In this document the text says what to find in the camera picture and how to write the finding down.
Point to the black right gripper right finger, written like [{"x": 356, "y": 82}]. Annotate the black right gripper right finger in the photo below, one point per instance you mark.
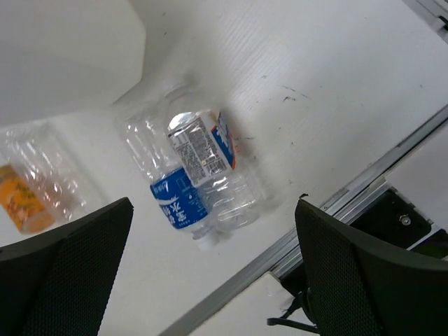
[{"x": 361, "y": 285}]

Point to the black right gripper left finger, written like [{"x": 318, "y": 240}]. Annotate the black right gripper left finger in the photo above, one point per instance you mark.
[{"x": 59, "y": 282}]

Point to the orange label plastic bottle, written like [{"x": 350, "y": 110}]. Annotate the orange label plastic bottle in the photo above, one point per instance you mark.
[{"x": 42, "y": 182}]

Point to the blue label plastic bottle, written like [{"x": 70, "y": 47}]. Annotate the blue label plastic bottle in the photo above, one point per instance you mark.
[{"x": 143, "y": 135}]

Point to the clear plastic bottle blue cap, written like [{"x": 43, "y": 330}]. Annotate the clear plastic bottle blue cap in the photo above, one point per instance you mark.
[{"x": 197, "y": 129}]

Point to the white plastic bin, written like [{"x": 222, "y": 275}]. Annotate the white plastic bin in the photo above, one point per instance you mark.
[{"x": 63, "y": 56}]

